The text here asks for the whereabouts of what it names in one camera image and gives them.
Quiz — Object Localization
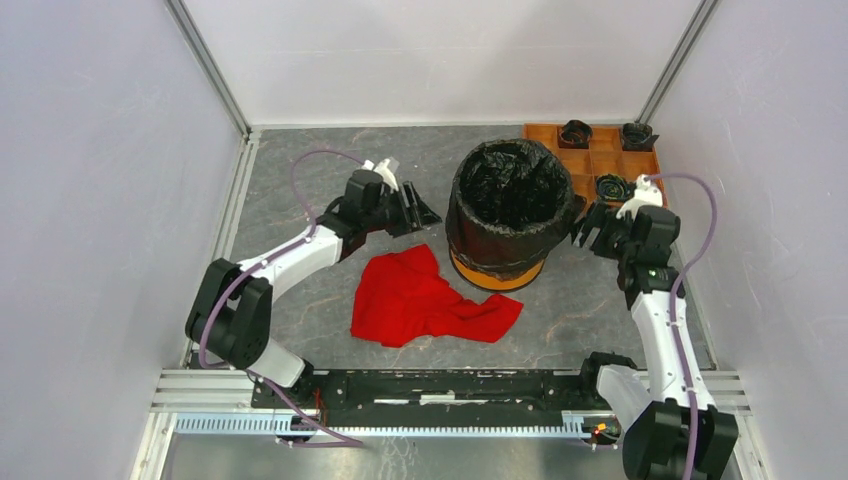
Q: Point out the rolled bag front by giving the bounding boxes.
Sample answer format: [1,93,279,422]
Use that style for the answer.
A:
[595,173,635,203]

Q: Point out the left aluminium corner post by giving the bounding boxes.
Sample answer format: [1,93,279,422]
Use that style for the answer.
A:
[164,0,252,139]

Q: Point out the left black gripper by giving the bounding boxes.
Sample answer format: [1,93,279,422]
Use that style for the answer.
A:
[363,180,441,238]

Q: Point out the aluminium corner post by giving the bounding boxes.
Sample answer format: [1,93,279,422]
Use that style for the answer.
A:
[164,0,252,139]
[636,0,720,123]

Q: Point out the rolled bag back right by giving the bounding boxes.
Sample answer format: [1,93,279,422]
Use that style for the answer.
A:
[619,122,659,152]

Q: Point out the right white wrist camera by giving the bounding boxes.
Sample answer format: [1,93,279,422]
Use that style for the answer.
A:
[615,174,664,220]

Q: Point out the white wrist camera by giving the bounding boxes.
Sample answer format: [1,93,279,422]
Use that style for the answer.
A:
[615,174,664,220]
[361,157,400,192]

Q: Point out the orange compartment tray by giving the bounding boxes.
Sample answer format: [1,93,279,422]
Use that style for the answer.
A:
[522,123,660,209]

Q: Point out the right aluminium corner post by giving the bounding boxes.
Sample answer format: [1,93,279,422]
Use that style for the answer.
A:
[636,0,720,123]

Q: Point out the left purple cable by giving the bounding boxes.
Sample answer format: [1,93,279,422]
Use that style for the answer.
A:
[197,149,372,450]

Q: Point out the rolled bag back left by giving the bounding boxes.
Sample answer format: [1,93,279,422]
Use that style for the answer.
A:
[557,119,594,149]

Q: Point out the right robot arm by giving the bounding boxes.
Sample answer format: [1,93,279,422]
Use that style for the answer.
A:
[573,201,739,479]

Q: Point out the red cloth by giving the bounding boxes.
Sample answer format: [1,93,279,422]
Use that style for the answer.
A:
[350,245,523,348]

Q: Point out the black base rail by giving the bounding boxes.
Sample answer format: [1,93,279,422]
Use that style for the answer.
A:
[248,352,633,447]

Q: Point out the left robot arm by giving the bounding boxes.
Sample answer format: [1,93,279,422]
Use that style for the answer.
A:
[185,165,442,408]

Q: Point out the rolled bag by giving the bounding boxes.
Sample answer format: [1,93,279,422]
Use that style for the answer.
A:
[619,122,659,152]
[557,119,594,149]
[595,173,635,203]

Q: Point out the orange trash bin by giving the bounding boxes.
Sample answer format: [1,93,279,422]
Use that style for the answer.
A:
[450,252,545,293]

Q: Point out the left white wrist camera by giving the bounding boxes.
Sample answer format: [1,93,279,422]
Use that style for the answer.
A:
[361,157,400,192]

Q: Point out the black trash bag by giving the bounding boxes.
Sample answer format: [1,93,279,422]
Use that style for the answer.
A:
[445,139,586,276]

